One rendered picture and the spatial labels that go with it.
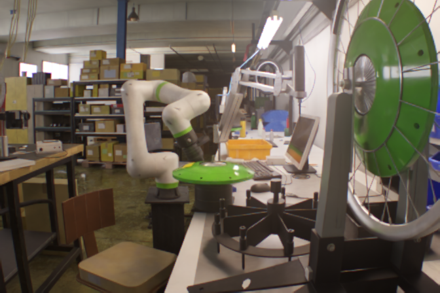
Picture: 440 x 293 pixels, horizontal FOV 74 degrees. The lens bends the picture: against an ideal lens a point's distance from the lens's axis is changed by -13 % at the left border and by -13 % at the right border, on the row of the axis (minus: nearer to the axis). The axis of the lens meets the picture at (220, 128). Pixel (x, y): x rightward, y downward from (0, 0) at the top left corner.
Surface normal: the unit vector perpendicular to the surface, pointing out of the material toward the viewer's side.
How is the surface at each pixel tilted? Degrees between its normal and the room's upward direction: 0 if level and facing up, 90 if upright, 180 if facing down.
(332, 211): 90
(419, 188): 90
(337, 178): 90
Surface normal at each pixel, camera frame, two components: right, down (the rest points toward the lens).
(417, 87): -0.91, 0.06
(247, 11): -0.04, 0.08
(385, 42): -0.97, -0.14
